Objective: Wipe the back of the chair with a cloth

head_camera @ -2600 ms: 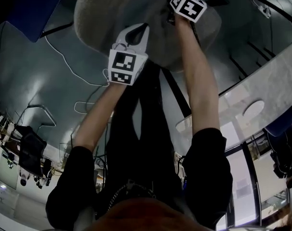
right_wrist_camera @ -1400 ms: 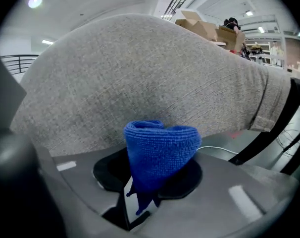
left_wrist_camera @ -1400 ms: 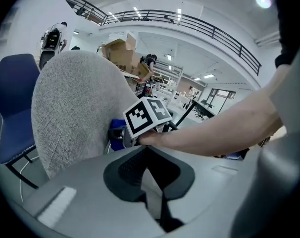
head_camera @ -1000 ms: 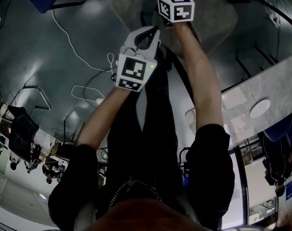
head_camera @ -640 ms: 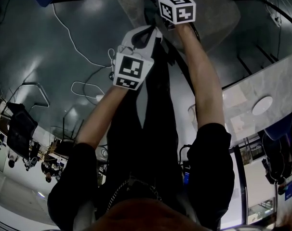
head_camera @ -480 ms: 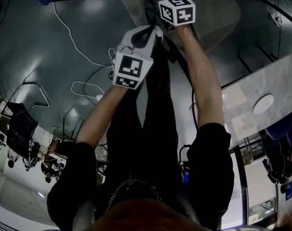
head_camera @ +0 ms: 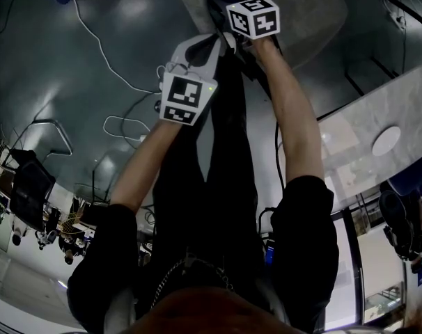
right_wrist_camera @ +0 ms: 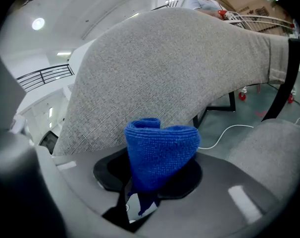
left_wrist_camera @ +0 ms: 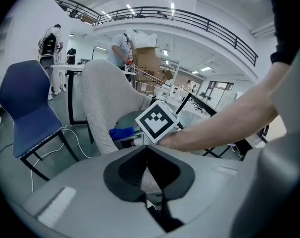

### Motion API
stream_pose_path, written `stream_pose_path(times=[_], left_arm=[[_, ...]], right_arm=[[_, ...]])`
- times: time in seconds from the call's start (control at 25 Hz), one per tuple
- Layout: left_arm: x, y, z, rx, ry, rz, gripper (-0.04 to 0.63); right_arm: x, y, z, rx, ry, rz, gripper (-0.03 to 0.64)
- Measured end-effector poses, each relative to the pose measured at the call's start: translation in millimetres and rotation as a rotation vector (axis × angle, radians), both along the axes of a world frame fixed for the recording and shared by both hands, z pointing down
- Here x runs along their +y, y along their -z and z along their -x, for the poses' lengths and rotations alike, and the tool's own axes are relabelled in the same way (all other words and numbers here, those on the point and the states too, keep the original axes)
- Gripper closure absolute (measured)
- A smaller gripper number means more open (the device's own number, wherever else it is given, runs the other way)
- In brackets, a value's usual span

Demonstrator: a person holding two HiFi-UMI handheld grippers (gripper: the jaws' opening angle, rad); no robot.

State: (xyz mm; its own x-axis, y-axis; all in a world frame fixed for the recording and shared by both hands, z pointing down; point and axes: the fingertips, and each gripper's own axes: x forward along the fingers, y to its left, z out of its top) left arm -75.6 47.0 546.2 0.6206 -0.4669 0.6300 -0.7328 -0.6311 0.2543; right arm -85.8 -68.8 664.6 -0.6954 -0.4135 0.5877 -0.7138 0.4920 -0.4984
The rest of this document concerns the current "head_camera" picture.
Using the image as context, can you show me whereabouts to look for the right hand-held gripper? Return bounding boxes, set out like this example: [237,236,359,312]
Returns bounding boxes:
[207,0,281,47]

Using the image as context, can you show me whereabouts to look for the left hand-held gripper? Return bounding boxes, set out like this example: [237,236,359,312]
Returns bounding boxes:
[157,32,224,127]

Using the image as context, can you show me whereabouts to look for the grey shell chair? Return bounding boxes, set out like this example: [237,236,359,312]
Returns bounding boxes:
[169,0,350,72]

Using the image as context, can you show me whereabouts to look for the person's left forearm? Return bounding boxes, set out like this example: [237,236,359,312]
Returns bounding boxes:
[109,120,184,215]

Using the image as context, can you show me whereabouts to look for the person's right forearm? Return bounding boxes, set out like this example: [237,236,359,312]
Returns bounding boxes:
[252,36,325,191]

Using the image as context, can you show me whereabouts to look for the black office chair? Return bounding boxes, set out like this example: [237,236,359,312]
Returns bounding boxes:
[8,150,57,232]

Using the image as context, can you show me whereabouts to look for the person's right white shoe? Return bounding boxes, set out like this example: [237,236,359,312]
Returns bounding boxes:
[222,31,239,55]

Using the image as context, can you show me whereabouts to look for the person's black trousers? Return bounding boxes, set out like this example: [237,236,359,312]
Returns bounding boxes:
[151,52,267,257]

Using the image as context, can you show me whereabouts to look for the white power strip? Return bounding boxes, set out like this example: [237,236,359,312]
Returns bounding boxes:
[391,10,407,31]

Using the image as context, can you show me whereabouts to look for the grey marble table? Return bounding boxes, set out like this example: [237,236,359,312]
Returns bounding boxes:
[317,59,422,215]

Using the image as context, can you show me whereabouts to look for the white plate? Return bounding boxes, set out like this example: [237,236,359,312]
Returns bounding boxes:
[372,126,402,157]

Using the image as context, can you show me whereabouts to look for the person's black top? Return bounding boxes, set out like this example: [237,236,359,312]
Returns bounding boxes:
[67,175,339,334]

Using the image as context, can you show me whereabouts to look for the black screen device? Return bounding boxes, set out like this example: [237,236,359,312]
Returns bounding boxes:
[265,238,278,266]

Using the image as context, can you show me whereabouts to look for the person's chin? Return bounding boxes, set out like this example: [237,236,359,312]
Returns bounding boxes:
[127,287,302,334]

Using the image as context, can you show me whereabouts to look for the black framed glass door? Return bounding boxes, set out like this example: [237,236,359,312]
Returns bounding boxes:
[331,200,407,330]

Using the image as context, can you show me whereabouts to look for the person's white vest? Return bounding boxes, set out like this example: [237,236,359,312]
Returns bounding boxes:
[102,280,288,334]

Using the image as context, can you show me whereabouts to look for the white cable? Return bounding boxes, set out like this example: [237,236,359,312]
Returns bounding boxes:
[73,0,163,93]

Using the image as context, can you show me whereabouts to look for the black cable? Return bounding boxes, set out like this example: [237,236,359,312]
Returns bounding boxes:
[258,120,286,236]

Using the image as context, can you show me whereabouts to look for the chrome tube floor frame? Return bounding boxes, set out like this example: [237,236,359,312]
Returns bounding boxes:
[33,118,73,156]

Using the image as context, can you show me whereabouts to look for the silver neck chain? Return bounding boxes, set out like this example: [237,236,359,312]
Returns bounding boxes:
[150,257,235,309]

